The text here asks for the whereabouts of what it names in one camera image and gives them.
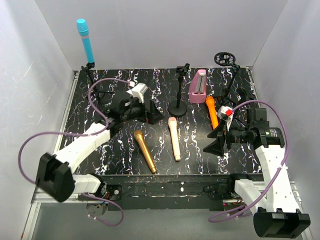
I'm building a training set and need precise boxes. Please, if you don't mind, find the pink microphone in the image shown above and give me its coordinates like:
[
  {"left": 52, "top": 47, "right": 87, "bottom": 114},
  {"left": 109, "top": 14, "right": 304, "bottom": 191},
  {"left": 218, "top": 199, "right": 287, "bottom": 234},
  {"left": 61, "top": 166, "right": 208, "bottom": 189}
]
[{"left": 168, "top": 117, "right": 181, "bottom": 162}]

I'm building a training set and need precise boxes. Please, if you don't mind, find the black round-base mic stand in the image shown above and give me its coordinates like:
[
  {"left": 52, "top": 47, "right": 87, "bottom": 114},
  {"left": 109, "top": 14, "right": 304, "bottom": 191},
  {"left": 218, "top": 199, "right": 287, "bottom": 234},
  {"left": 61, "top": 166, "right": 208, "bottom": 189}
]
[{"left": 167, "top": 63, "right": 190, "bottom": 117}]

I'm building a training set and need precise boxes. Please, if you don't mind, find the pink metronome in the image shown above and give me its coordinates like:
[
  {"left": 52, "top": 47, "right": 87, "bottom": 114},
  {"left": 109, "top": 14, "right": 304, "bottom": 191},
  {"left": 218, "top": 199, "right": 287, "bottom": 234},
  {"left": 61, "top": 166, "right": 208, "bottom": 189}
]
[{"left": 188, "top": 69, "right": 207, "bottom": 104}]

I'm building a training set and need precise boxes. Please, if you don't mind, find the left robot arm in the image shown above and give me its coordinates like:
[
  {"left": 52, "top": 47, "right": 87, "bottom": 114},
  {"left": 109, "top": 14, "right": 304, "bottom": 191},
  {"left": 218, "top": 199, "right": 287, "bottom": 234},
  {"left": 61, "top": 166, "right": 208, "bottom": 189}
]
[{"left": 35, "top": 92, "right": 164, "bottom": 202}]

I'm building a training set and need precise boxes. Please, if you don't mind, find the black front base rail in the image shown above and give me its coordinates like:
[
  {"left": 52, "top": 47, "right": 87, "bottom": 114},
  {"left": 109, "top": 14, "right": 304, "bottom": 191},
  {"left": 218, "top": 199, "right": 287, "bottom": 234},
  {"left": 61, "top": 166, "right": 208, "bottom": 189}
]
[{"left": 77, "top": 172, "right": 253, "bottom": 212}]

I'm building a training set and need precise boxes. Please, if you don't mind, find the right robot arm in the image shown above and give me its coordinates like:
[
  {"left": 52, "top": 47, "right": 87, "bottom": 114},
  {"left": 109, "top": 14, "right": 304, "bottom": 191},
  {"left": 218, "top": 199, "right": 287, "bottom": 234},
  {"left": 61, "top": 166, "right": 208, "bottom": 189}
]
[{"left": 203, "top": 106, "right": 311, "bottom": 239}]

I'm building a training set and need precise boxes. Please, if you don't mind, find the blue microphone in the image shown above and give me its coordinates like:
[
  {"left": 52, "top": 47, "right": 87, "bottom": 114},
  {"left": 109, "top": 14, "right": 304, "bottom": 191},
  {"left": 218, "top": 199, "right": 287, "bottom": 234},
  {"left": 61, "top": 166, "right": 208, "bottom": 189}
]
[{"left": 76, "top": 18, "right": 95, "bottom": 64}]

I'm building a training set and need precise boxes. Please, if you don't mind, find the gold microphone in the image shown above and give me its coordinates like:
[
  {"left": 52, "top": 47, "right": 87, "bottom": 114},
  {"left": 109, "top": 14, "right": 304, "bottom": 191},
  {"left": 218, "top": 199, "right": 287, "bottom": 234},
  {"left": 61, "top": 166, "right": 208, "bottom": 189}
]
[{"left": 134, "top": 130, "right": 157, "bottom": 174}]

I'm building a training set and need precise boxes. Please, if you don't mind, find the shock-mount tripod mic stand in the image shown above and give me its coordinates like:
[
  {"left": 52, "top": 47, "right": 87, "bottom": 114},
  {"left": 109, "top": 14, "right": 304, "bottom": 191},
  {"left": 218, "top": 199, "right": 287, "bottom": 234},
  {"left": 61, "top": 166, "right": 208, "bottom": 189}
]
[{"left": 213, "top": 51, "right": 253, "bottom": 107}]

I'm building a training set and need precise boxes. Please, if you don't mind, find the orange microphone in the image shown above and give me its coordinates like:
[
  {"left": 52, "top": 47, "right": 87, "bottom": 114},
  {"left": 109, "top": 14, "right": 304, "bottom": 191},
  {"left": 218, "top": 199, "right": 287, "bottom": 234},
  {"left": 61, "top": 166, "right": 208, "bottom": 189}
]
[{"left": 205, "top": 96, "right": 220, "bottom": 130}]

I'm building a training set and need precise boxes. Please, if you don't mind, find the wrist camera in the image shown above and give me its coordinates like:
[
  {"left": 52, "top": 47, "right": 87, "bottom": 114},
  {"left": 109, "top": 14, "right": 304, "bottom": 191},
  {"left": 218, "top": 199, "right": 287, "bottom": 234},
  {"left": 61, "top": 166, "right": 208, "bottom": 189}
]
[
  {"left": 217, "top": 105, "right": 234, "bottom": 131},
  {"left": 126, "top": 83, "right": 148, "bottom": 104}
]

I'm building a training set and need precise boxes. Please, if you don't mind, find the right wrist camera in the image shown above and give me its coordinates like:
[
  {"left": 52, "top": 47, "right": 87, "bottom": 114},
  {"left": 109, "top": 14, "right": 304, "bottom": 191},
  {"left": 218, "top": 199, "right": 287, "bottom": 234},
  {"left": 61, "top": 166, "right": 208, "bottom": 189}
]
[{"left": 217, "top": 105, "right": 234, "bottom": 131}]

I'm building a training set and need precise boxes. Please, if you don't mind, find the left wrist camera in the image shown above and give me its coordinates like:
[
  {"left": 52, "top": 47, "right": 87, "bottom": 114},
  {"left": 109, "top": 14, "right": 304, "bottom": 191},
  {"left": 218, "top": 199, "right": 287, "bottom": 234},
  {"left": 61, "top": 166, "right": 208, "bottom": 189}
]
[{"left": 126, "top": 83, "right": 148, "bottom": 104}]

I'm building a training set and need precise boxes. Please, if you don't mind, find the black tripod mic stand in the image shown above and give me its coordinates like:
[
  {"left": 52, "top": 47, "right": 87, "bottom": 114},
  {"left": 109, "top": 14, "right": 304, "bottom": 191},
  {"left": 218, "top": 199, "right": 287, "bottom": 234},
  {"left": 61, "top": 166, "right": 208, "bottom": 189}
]
[{"left": 81, "top": 62, "right": 115, "bottom": 109}]

